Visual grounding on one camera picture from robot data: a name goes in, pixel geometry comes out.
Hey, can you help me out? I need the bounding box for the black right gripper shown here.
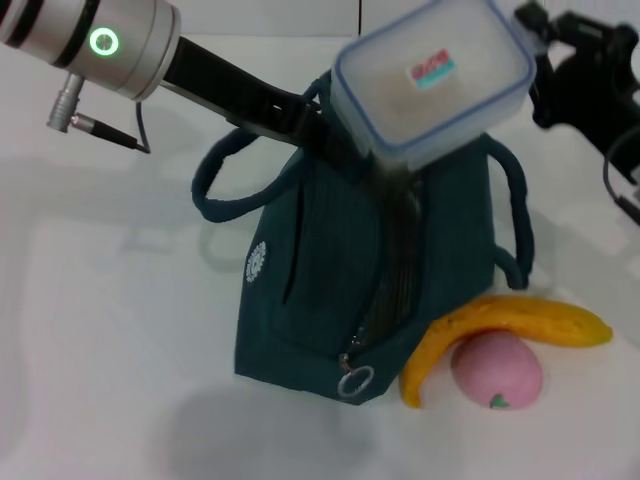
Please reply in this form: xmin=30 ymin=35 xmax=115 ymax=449
xmin=509 ymin=1 xmax=640 ymax=182

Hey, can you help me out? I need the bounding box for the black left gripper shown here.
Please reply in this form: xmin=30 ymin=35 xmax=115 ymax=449
xmin=160 ymin=34 xmax=382 ymax=187

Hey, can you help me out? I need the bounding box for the clear blue-lidded food container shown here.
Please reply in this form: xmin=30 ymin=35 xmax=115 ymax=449
xmin=332 ymin=0 xmax=539 ymax=174

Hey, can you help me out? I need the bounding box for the dark teal fabric bag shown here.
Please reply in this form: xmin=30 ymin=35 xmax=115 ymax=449
xmin=191 ymin=69 xmax=532 ymax=408

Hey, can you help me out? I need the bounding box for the yellow banana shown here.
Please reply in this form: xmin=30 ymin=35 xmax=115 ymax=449
xmin=399 ymin=294 xmax=614 ymax=409

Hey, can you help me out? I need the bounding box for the pink peach toy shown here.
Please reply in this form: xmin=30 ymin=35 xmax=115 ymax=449
xmin=451 ymin=333 xmax=545 ymax=414

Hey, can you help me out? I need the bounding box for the right arm cable with plug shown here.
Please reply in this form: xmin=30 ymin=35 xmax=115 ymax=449
xmin=601 ymin=144 xmax=640 ymax=227

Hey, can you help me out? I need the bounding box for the arm cable with plug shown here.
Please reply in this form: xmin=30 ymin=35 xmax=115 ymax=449
xmin=601 ymin=144 xmax=640 ymax=227
xmin=45 ymin=73 xmax=152 ymax=156

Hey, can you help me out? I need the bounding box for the metal zipper pull ring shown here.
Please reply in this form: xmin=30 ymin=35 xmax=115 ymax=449
xmin=337 ymin=364 xmax=376 ymax=402

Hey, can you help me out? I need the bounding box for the left arm cable with plug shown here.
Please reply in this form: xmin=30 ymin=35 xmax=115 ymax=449
xmin=45 ymin=73 xmax=152 ymax=156

